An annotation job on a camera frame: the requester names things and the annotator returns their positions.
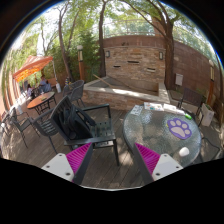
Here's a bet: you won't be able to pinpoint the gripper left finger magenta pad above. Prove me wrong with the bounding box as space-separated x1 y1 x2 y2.
41 142 95 186

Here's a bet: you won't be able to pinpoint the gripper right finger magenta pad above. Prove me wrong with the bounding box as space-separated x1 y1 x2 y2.
133 142 184 186

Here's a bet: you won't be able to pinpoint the round glass patio table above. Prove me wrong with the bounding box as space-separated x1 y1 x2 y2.
123 107 201 167

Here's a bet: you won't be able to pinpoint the black patio chair near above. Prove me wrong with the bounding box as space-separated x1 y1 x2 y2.
50 96 119 162

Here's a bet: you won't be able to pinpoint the black backpack on chair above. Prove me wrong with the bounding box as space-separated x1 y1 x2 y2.
53 105 96 140

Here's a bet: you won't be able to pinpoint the purple paw print mousepad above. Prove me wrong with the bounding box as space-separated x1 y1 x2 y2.
167 118 192 140

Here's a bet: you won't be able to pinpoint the papers on glass table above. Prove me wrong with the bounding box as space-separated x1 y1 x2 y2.
144 102 164 111

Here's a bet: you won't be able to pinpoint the green small object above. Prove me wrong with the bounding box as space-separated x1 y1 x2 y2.
185 114 192 120

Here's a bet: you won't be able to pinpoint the grey chair left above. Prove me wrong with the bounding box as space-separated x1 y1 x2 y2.
11 108 36 139

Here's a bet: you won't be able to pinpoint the round wooden table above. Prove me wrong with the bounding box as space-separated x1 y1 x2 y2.
27 92 55 115

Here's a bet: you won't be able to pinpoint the black mesh chair far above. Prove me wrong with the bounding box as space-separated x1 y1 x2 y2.
63 80 84 102

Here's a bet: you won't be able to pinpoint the black chair behind table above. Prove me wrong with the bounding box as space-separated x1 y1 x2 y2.
177 88 203 112

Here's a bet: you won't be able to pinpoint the white bin right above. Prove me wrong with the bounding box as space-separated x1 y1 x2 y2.
202 103 214 126

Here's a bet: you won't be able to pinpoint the seated person in blue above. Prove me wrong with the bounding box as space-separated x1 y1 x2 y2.
39 75 51 93

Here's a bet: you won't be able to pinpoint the stone fountain planter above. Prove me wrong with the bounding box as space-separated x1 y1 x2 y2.
83 46 170 110

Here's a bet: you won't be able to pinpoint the orange patio umbrella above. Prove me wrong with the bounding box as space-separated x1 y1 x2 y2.
13 56 53 82

